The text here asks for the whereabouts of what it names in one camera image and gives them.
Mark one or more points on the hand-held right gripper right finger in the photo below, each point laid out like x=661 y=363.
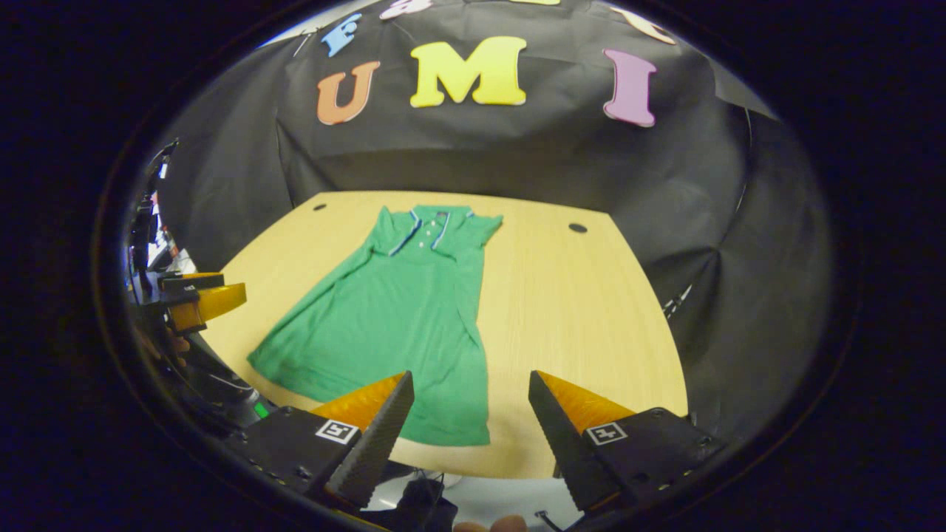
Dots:
x=565 y=443

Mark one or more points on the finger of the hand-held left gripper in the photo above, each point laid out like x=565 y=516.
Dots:
x=218 y=301
x=188 y=281

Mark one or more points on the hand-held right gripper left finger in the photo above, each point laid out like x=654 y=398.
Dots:
x=377 y=443

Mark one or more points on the green polo T-shirt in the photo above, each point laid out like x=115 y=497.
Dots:
x=399 y=318

